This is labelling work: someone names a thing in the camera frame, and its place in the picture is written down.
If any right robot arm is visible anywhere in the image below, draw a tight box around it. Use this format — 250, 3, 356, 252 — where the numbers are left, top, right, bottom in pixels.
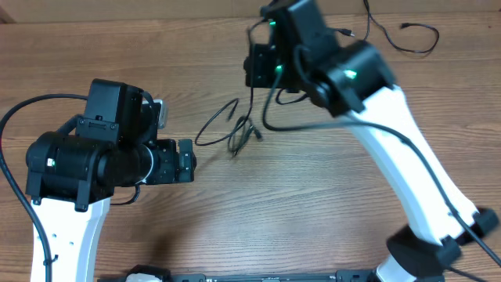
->
244, 1, 499, 281

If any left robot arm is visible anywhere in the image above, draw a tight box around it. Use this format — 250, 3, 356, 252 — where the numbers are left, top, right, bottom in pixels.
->
26, 79, 196, 281

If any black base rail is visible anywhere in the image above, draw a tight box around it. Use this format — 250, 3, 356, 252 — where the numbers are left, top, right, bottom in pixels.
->
97, 265, 379, 282

